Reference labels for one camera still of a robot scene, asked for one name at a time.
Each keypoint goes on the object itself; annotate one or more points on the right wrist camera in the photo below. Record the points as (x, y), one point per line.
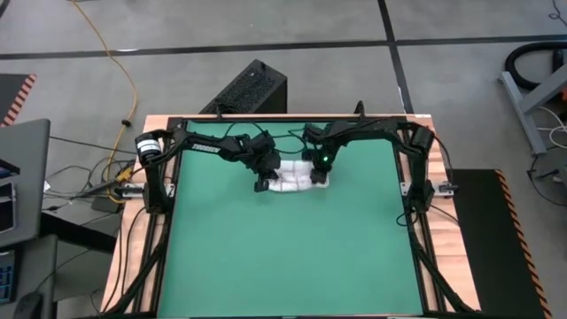
(319, 176)

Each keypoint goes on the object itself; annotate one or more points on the black computer mouse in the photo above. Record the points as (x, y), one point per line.
(27, 306)

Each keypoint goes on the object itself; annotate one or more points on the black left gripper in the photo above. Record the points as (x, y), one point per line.
(263, 157)

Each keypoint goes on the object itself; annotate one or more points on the small black device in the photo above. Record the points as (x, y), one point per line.
(6, 168)

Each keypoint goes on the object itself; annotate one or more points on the black power brick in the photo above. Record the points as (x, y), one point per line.
(105, 205)

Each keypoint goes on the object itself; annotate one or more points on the black metal table frame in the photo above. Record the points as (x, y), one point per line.
(274, 119)

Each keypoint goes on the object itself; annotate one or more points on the black table clamp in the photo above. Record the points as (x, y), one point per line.
(359, 110)
(218, 111)

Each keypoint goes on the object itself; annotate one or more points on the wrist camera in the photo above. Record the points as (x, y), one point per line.
(319, 176)
(261, 184)

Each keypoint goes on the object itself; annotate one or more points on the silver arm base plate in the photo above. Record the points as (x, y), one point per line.
(443, 188)
(170, 189)

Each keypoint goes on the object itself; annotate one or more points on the white red-checked towel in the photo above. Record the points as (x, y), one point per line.
(294, 177)

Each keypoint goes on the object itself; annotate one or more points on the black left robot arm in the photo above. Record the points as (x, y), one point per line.
(208, 148)

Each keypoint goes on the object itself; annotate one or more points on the green table mat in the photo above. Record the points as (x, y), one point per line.
(288, 266)

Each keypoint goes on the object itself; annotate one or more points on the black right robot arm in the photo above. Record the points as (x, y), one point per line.
(381, 128)

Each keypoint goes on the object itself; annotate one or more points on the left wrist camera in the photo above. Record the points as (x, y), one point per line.
(261, 184)

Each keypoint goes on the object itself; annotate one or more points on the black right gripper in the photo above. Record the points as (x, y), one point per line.
(321, 148)

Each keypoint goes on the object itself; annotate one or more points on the black perforated computer tower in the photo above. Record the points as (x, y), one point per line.
(252, 88)

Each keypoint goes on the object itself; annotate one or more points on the black mat orange striped edge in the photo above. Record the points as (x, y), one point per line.
(11, 95)
(491, 248)

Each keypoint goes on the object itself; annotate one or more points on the keyboard with coloured keys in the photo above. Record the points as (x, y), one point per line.
(6, 277)

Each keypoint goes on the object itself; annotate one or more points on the grey side desk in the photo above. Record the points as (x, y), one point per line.
(37, 274)

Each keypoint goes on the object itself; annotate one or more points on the grey metal frame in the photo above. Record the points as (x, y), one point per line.
(522, 115)

